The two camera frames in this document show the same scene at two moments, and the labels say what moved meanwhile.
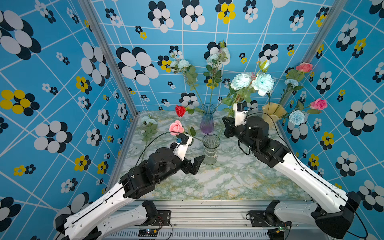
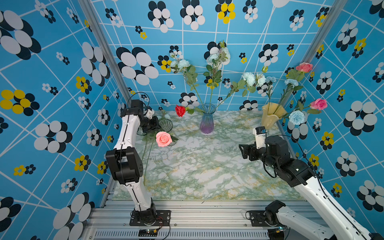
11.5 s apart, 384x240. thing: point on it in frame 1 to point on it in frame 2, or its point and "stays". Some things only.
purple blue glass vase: [207, 123] stays
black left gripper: [196, 164] to [155, 125]
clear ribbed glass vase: [211, 142] to [166, 125]
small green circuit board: [147, 232] stays
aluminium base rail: [217, 220] stays
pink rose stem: [176, 128] to [164, 139]
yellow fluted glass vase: [272, 112] stays
